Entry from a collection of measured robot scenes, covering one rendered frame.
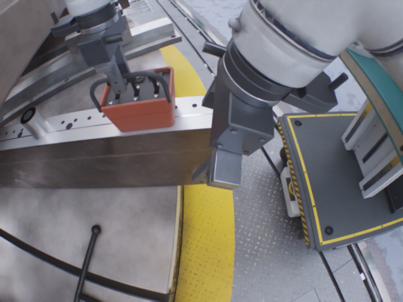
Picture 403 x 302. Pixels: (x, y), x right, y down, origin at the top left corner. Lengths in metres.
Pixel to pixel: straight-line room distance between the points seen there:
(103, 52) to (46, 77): 1.48
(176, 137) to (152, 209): 0.40
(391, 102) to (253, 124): 0.53
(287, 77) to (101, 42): 0.30
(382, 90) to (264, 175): 0.87
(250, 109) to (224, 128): 0.03
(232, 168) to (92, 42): 0.29
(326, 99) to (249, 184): 1.08
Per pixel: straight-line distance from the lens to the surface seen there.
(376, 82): 0.71
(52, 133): 0.85
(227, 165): 0.23
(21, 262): 1.30
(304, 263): 1.25
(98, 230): 0.97
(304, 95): 0.22
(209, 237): 1.18
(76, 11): 0.40
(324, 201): 0.99
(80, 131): 0.76
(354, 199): 1.07
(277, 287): 1.20
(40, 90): 1.90
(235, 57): 0.19
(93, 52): 0.40
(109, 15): 0.41
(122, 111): 0.57
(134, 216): 0.95
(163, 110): 0.56
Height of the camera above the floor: 1.17
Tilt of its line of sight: 58 degrees down
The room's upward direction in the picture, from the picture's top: 9 degrees counter-clockwise
